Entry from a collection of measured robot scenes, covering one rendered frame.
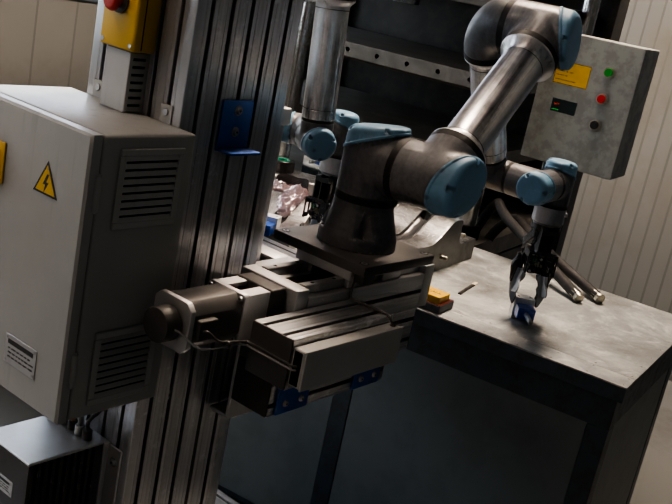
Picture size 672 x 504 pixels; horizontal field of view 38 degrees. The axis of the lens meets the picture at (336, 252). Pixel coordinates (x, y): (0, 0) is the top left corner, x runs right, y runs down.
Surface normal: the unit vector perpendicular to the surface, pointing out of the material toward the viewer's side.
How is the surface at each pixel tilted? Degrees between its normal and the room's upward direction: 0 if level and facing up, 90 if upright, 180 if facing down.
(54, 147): 90
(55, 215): 90
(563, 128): 90
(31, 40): 90
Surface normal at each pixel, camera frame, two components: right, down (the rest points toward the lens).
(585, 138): -0.52, 0.14
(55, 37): 0.76, 0.33
